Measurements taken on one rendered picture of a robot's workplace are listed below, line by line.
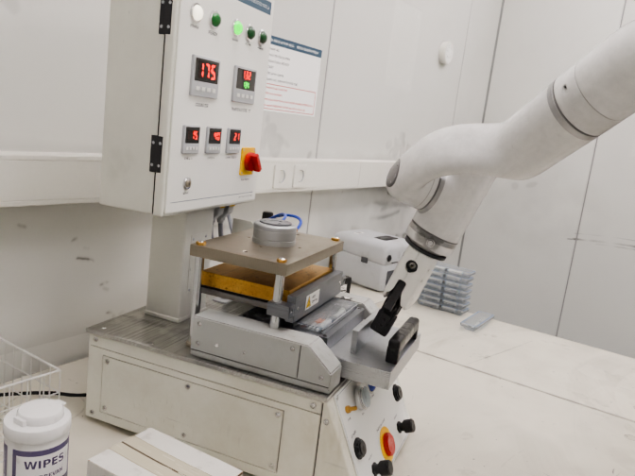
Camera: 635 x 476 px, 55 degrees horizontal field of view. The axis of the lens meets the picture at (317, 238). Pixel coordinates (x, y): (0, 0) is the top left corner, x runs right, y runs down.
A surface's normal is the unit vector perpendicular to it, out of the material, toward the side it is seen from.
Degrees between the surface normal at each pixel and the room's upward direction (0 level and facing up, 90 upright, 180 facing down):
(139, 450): 2
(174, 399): 90
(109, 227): 90
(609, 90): 118
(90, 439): 0
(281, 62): 90
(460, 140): 53
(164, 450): 2
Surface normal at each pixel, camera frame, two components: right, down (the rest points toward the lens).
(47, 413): 0.13, -0.97
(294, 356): -0.37, 0.14
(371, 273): -0.63, 0.08
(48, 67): 0.83, 0.20
